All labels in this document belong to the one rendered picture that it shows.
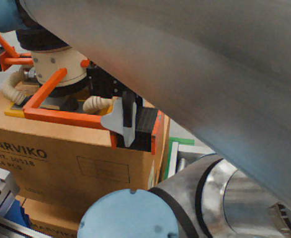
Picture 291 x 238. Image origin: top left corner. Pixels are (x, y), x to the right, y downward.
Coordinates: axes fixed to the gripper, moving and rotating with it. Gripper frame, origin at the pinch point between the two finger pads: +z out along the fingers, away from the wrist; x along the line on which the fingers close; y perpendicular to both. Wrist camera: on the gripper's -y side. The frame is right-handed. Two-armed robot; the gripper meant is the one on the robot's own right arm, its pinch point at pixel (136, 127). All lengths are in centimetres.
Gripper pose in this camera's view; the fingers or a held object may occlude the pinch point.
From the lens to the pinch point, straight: 49.2
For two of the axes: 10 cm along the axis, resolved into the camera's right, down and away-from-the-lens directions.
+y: -9.8, -1.3, 1.5
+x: -2.0, 6.2, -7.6
